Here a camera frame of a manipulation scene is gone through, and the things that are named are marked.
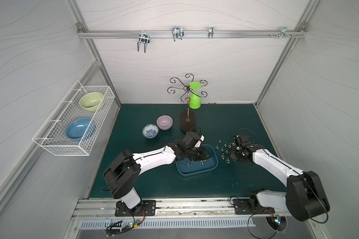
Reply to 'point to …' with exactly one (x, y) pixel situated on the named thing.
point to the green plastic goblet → (195, 98)
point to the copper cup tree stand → (188, 120)
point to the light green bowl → (90, 101)
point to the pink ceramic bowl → (164, 122)
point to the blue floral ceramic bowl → (150, 130)
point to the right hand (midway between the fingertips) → (235, 153)
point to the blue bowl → (76, 128)
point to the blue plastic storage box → (186, 167)
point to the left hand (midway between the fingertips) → (211, 157)
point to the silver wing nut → (222, 150)
